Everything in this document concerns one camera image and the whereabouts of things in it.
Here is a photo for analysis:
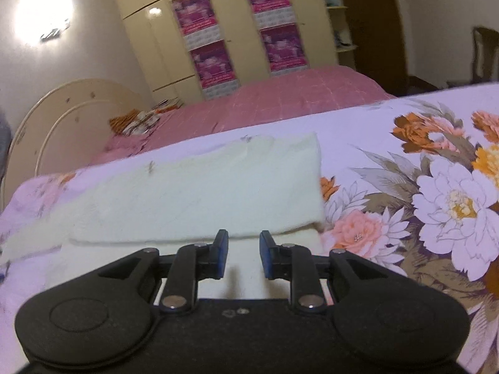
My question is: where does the pink quilted bedspread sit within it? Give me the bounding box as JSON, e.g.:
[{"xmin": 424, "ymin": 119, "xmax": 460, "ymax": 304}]
[{"xmin": 88, "ymin": 64, "xmax": 398, "ymax": 166}]

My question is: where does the cream wardrobe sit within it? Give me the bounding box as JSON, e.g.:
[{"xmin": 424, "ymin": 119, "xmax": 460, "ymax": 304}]
[{"xmin": 102, "ymin": 0, "xmax": 340, "ymax": 104}]

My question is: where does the cream corner shelf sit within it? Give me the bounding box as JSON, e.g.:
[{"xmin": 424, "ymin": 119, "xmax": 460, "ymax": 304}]
[{"xmin": 322, "ymin": 0, "xmax": 359, "ymax": 69}]

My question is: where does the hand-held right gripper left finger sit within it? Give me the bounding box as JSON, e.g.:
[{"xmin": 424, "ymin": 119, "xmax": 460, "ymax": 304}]
[{"xmin": 97, "ymin": 229, "xmax": 230, "ymax": 314}]

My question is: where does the floral printed bed sheet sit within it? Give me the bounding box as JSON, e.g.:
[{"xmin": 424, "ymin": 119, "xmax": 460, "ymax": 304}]
[{"xmin": 0, "ymin": 82, "xmax": 499, "ymax": 374}]

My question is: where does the dark brown wooden door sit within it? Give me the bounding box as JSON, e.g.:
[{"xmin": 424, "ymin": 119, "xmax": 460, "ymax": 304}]
[{"xmin": 335, "ymin": 0, "xmax": 410, "ymax": 96}]

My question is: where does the cream knitted garment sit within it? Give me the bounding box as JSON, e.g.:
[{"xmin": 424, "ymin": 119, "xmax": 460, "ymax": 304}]
[{"xmin": 0, "ymin": 132, "xmax": 327, "ymax": 308}]

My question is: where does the stack of magazines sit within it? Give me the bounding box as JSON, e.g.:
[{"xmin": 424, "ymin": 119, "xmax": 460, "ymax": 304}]
[{"xmin": 154, "ymin": 98, "xmax": 184, "ymax": 112}]

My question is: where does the dark wooden chair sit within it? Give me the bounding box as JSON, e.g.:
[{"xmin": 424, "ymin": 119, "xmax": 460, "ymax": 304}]
[{"xmin": 446, "ymin": 25, "xmax": 499, "ymax": 86}]

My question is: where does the cream rounded headboard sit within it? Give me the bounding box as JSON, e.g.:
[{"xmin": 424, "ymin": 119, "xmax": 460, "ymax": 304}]
[{"xmin": 0, "ymin": 79, "xmax": 153, "ymax": 211}]

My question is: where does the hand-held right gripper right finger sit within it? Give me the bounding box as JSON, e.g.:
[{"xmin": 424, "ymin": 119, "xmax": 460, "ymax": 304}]
[{"xmin": 259, "ymin": 230, "xmax": 390, "ymax": 314}]

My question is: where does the bright wall lamp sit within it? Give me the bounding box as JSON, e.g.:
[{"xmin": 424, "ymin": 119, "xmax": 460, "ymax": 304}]
[{"xmin": 13, "ymin": 0, "xmax": 76, "ymax": 45}]

